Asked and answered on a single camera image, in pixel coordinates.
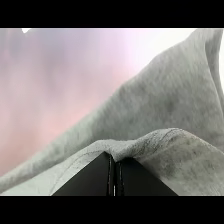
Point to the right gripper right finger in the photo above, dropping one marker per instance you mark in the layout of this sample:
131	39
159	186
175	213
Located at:
140	181

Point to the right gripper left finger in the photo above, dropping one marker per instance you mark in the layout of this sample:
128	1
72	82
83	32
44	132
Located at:
93	180

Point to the grey garment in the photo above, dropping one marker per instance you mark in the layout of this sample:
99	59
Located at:
166	100

